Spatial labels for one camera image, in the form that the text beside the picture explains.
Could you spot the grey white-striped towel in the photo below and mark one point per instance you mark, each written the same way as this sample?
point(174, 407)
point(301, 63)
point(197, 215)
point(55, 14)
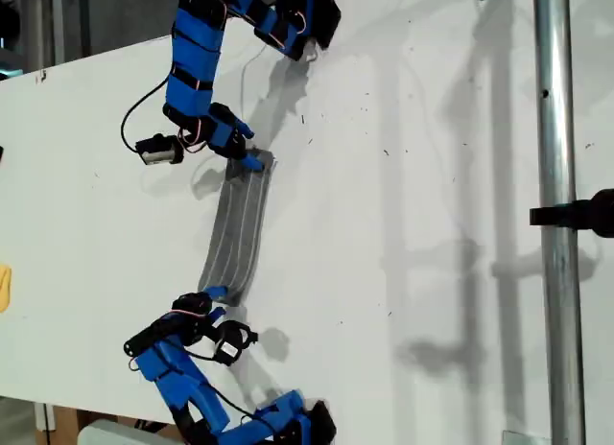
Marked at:
point(240, 224)

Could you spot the white table leg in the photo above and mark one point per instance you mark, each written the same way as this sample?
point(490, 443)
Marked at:
point(45, 416)

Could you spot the yellow object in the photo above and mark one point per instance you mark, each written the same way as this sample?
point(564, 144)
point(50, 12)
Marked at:
point(5, 291)

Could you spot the small table edge clip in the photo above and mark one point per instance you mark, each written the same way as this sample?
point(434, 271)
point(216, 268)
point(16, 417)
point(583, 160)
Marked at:
point(40, 75)

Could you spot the black clamp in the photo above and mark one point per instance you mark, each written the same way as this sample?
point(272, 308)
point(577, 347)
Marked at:
point(575, 214)

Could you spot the black camera box white label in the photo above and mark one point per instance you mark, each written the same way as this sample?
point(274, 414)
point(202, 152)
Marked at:
point(230, 346)

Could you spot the silver black camera box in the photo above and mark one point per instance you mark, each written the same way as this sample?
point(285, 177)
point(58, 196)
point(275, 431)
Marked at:
point(158, 152)

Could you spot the steel post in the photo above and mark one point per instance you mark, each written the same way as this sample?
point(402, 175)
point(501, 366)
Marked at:
point(556, 128)

